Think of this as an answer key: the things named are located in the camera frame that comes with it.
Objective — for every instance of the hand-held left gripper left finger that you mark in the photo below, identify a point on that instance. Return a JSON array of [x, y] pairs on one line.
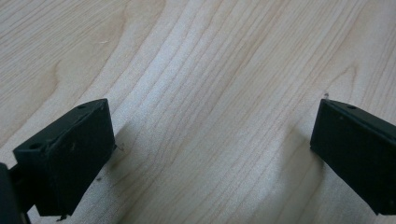
[[71, 158]]

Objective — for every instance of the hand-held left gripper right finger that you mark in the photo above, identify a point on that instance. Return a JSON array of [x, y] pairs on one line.
[[358, 146]]

